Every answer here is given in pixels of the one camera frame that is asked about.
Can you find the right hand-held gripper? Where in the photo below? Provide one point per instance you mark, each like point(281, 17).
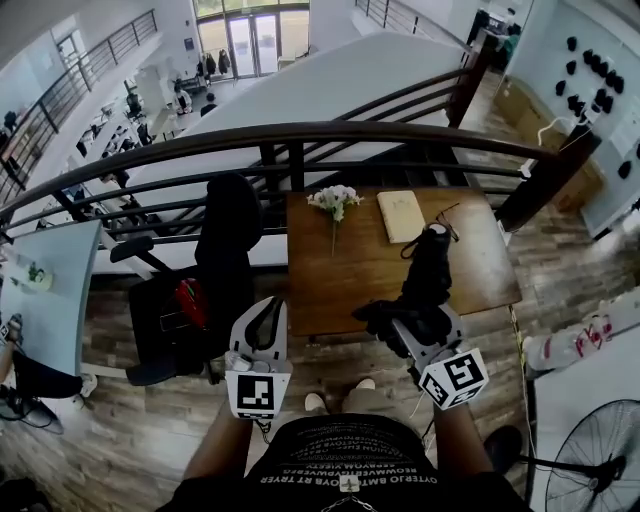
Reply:
point(452, 380)

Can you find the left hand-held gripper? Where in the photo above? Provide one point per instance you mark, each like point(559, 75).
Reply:
point(257, 392)

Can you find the black umbrella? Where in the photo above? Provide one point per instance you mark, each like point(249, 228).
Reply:
point(425, 280)

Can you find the person's right forearm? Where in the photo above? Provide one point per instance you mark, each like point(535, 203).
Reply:
point(460, 440)

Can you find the person's left forearm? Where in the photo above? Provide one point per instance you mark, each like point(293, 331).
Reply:
point(220, 450)

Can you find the red bag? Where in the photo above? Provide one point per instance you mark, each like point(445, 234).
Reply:
point(191, 302)

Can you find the person's khaki trousers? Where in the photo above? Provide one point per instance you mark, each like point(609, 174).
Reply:
point(385, 402)

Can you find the person's right white shoe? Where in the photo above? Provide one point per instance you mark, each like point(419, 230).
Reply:
point(366, 385)

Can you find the person's white shoe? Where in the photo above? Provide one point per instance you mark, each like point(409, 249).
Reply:
point(315, 402)
point(366, 385)

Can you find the person's left white shoe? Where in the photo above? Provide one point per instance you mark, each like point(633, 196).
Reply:
point(315, 402)

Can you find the brown wooden table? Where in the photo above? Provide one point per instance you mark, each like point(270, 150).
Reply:
point(350, 280)

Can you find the black office chair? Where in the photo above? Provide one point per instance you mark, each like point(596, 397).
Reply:
point(225, 235)

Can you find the black eyeglasses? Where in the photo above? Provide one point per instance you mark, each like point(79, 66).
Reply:
point(446, 216)

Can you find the beige book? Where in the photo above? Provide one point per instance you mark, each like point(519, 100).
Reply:
point(401, 216)

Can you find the white plastic bag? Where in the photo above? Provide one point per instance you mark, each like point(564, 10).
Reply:
point(565, 345)

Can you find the white flower bouquet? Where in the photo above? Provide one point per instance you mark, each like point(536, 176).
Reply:
point(336, 200)

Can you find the person's black printed shirt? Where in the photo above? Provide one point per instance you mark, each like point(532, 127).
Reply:
point(345, 465)

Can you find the white side table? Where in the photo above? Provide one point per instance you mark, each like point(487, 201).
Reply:
point(590, 385)

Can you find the dark metal railing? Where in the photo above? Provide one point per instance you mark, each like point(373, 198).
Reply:
point(280, 134)

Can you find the black floor fan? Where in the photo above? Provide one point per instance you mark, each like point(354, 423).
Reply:
point(595, 460)

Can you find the white desk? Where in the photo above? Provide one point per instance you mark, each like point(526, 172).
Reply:
point(55, 310)

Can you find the small potted plant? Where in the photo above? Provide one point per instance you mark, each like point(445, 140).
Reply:
point(39, 276)

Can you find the stack of cardboard boxes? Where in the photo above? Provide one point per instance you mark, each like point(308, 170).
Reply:
point(545, 130)

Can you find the white board panel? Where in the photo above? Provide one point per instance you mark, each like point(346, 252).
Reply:
point(550, 75)

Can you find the glass entrance doors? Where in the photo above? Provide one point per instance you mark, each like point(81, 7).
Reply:
point(252, 37)

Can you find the grey balcony railing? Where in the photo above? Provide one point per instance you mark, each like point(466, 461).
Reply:
point(65, 85)

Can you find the group of black devices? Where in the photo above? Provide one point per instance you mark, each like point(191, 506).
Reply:
point(597, 67)

